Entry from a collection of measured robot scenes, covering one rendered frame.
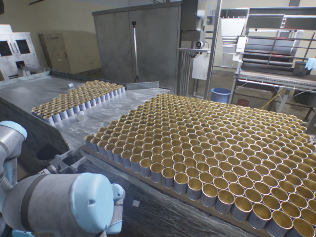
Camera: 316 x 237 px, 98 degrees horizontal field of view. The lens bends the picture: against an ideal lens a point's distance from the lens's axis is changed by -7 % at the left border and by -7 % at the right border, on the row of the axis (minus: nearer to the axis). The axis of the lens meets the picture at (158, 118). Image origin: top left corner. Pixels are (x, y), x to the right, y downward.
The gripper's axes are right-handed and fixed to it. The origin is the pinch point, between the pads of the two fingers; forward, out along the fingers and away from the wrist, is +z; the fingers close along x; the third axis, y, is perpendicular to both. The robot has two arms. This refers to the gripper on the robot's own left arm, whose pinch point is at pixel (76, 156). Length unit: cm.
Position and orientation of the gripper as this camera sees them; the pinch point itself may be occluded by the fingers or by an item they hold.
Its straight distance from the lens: 104.7
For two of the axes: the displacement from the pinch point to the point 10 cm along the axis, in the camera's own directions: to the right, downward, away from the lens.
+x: -8.5, -2.3, 4.7
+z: 5.2, -4.2, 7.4
